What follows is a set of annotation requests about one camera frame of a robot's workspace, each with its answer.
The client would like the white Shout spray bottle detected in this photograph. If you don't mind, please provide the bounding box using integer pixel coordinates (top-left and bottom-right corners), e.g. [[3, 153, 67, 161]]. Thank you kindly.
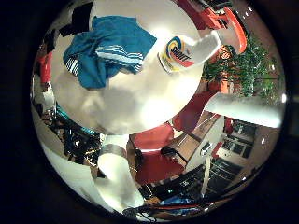
[[157, 29, 222, 74]]

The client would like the blue striped cloth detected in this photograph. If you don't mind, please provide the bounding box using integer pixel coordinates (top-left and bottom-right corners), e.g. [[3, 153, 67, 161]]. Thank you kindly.
[[62, 15, 158, 90]]

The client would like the orange planter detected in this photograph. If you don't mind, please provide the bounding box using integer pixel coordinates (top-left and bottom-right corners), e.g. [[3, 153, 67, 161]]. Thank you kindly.
[[206, 45, 237, 94]]

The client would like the dark shelving unit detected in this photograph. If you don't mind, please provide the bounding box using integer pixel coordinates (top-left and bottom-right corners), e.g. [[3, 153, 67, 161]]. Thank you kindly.
[[214, 119, 260, 194]]

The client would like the green leafy plant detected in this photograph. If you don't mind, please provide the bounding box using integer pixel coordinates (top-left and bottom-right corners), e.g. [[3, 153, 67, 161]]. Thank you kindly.
[[202, 34, 281, 104]]

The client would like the round white side table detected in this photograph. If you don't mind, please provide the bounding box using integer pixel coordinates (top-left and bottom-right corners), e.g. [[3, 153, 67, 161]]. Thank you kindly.
[[172, 111, 225, 174]]

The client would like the orange red plastic chair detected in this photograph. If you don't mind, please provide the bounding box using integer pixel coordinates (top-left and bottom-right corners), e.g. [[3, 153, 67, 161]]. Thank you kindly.
[[177, 0, 249, 55]]

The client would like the blue bag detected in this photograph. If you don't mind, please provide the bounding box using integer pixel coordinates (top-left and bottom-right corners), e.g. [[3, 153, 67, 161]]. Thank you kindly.
[[158, 194, 194, 208]]

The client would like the black chair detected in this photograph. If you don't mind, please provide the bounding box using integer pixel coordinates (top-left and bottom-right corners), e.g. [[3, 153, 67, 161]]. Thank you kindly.
[[58, 2, 94, 38]]

